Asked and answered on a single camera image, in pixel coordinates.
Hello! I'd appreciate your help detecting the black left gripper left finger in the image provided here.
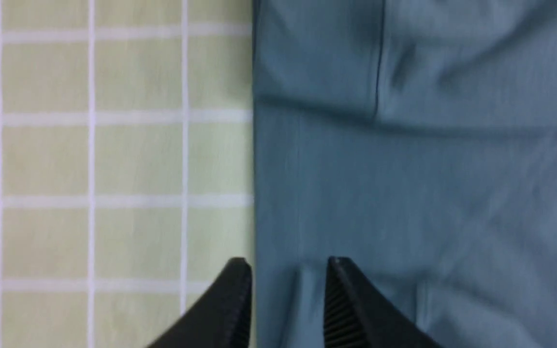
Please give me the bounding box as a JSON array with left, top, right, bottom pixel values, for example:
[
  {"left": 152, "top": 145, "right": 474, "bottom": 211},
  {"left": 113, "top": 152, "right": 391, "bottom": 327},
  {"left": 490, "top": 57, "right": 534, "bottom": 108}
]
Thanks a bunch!
[{"left": 149, "top": 257, "right": 253, "bottom": 348}]

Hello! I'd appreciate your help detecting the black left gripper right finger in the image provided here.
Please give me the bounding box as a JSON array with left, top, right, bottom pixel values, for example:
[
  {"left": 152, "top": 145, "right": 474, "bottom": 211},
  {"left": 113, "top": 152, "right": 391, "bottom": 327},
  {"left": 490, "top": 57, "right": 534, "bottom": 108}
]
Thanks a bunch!
[{"left": 323, "top": 256, "right": 440, "bottom": 348}]

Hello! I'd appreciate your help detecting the green long-sleeved shirt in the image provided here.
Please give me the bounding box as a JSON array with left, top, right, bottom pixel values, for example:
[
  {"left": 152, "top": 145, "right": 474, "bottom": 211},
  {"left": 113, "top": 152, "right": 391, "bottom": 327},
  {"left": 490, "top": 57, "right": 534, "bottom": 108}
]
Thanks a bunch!
[{"left": 253, "top": 0, "right": 557, "bottom": 348}]

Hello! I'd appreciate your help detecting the green checked tablecloth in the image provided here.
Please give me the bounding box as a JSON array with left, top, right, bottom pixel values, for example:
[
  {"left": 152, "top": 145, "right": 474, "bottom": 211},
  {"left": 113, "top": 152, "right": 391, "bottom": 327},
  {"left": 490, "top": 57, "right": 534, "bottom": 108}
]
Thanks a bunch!
[{"left": 0, "top": 0, "right": 253, "bottom": 348}]

